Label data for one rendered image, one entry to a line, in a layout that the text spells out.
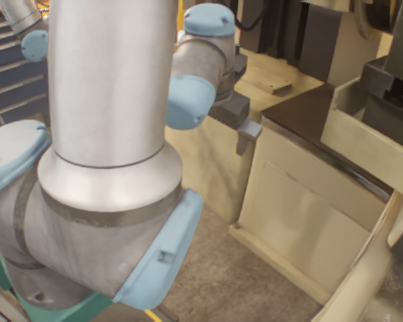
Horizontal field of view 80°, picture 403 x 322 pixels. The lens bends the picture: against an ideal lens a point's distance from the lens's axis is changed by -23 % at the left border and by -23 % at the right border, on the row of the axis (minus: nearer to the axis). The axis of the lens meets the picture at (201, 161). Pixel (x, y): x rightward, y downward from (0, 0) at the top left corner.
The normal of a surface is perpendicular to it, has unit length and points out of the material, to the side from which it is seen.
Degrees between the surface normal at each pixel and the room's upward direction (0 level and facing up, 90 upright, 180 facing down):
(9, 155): 8
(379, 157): 90
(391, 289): 0
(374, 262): 0
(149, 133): 87
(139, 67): 84
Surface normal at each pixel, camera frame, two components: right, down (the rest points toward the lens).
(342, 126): -0.73, 0.38
